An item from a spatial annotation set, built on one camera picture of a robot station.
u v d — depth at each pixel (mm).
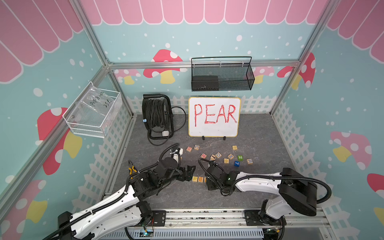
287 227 723
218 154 967
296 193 434
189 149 993
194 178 869
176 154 616
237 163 923
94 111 716
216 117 997
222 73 954
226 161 940
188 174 645
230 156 961
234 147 997
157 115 917
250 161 938
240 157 944
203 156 949
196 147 997
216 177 648
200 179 855
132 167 908
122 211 588
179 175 636
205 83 893
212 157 948
